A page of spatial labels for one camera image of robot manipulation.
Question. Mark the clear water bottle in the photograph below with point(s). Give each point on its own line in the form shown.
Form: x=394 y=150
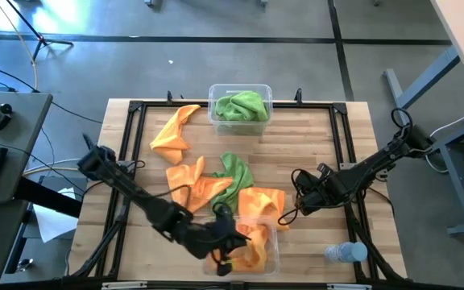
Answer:
x=346 y=252

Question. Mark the round metal object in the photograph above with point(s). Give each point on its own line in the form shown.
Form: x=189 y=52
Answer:
x=25 y=265

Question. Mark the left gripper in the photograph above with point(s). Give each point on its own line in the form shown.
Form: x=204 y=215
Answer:
x=210 y=241

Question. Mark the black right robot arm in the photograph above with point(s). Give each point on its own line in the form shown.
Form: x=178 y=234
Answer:
x=377 y=165

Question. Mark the white bracket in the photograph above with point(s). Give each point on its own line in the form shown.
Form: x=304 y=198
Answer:
x=349 y=287

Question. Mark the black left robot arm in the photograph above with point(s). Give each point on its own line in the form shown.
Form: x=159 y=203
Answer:
x=135 y=193

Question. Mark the black clamp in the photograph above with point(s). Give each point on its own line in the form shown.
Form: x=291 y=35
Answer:
x=169 y=97
x=298 y=96

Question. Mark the black diagonal strut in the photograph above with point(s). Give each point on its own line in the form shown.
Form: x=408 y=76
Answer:
x=377 y=258
x=99 y=245

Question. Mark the clear plastic bin, paper label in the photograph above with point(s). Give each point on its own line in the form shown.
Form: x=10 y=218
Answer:
x=240 y=129

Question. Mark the black beam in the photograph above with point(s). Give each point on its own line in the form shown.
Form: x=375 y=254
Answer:
x=50 y=197

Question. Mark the green microfiber towel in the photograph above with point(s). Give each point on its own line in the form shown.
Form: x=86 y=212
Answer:
x=236 y=173
x=224 y=110
x=252 y=117
x=252 y=102

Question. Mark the gray metal stand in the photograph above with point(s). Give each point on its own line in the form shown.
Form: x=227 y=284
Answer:
x=455 y=185

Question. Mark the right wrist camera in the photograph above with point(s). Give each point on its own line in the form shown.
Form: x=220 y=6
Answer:
x=326 y=171

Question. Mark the black table frame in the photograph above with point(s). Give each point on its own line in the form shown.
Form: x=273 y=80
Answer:
x=308 y=105

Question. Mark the white paper sheet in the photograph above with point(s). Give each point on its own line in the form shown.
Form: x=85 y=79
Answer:
x=52 y=221

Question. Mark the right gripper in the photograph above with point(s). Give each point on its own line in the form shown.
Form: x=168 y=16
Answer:
x=328 y=191

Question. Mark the black tripod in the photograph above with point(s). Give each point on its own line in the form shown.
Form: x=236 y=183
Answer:
x=42 y=40

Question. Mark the gray desk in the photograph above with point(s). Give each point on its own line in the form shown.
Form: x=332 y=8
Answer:
x=22 y=121

